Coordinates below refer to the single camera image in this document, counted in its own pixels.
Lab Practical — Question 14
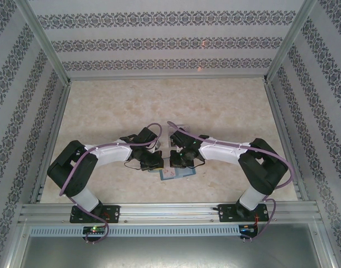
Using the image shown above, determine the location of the grey metal shelf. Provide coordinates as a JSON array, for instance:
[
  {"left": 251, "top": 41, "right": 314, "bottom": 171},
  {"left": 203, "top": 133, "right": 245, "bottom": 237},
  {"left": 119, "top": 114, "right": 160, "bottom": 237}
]
[{"left": 19, "top": 236, "right": 321, "bottom": 268}]

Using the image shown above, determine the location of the white card with pink print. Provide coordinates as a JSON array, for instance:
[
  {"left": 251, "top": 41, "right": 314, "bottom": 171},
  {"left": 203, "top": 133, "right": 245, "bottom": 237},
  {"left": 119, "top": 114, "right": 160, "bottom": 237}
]
[{"left": 162, "top": 167, "right": 178, "bottom": 180}]

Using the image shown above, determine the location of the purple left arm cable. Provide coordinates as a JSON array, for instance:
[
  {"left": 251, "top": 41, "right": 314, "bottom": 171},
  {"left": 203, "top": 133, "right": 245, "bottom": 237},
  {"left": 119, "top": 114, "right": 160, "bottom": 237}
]
[{"left": 59, "top": 123, "right": 163, "bottom": 246}]

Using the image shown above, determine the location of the left controller board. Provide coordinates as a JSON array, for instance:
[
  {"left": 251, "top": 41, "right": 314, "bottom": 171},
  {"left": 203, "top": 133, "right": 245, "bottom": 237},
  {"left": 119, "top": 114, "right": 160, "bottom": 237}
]
[{"left": 83, "top": 226, "right": 107, "bottom": 236}]

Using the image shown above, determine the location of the aluminium rear frame rail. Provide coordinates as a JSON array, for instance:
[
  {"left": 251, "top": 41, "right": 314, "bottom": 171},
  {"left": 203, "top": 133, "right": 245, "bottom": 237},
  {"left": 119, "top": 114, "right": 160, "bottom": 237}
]
[{"left": 68, "top": 74, "right": 267, "bottom": 82}]

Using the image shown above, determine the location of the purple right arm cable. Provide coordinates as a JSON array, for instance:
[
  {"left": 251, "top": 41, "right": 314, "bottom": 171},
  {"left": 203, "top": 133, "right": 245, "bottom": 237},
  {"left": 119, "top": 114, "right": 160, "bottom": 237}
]
[{"left": 166, "top": 120, "right": 296, "bottom": 244}]

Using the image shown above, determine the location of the aluminium side frame rail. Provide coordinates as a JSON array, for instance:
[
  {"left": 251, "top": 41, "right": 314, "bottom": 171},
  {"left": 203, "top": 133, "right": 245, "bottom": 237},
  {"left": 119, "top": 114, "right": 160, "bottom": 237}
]
[
  {"left": 263, "top": 80, "right": 309, "bottom": 202},
  {"left": 30, "top": 82, "right": 72, "bottom": 204}
]

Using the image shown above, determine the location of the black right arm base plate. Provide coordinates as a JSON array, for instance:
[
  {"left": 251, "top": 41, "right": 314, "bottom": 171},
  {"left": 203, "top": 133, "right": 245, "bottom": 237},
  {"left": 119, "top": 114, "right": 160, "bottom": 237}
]
[{"left": 217, "top": 203, "right": 271, "bottom": 223}]

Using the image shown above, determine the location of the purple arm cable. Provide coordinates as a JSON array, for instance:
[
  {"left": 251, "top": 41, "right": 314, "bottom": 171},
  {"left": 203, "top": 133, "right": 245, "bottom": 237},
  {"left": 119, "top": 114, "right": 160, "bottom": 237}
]
[
  {"left": 166, "top": 120, "right": 296, "bottom": 244},
  {"left": 59, "top": 123, "right": 163, "bottom": 246}
]

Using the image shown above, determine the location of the controller board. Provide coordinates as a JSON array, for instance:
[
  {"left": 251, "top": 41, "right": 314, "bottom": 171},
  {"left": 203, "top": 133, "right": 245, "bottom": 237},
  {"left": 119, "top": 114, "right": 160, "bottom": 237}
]
[
  {"left": 83, "top": 226, "right": 107, "bottom": 236},
  {"left": 239, "top": 223, "right": 259, "bottom": 235}
]

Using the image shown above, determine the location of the aluminium frame post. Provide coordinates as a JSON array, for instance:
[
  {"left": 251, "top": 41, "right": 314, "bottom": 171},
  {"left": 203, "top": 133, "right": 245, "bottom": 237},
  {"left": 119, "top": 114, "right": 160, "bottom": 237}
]
[
  {"left": 263, "top": 0, "right": 318, "bottom": 83},
  {"left": 15, "top": 0, "right": 72, "bottom": 84}
]

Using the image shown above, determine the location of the slotted grey cable duct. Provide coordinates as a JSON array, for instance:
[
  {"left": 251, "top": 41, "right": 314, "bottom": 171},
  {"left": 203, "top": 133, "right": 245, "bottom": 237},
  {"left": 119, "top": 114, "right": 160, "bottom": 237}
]
[{"left": 29, "top": 224, "right": 241, "bottom": 237}]

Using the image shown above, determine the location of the aluminium mounting rail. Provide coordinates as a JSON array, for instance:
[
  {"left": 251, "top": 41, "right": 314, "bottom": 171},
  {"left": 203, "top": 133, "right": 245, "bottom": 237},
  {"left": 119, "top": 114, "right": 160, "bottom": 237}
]
[{"left": 18, "top": 203, "right": 323, "bottom": 224}]

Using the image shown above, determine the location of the right controller board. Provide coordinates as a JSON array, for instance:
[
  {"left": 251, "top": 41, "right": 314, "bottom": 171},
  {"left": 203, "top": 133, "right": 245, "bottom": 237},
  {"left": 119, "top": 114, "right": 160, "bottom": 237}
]
[{"left": 239, "top": 223, "right": 259, "bottom": 235}]

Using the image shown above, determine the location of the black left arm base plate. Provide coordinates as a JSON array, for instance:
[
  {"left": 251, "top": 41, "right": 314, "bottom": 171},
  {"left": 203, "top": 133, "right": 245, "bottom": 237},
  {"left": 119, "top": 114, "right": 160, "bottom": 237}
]
[{"left": 71, "top": 205, "right": 121, "bottom": 224}]

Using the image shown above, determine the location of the teal leather card holder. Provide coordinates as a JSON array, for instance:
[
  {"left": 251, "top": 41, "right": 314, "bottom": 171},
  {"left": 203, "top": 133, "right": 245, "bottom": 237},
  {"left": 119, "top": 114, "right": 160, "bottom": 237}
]
[{"left": 147, "top": 164, "right": 198, "bottom": 182}]

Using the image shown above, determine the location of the clear plastic card box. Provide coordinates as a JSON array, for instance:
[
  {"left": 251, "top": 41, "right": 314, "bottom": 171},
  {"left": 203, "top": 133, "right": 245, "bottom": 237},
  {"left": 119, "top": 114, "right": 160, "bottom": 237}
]
[{"left": 166, "top": 122, "right": 191, "bottom": 149}]

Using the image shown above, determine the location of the thin black left camera cable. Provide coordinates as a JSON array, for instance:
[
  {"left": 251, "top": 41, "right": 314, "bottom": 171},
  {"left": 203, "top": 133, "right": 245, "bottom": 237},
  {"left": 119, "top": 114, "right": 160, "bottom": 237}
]
[{"left": 124, "top": 159, "right": 145, "bottom": 171}]

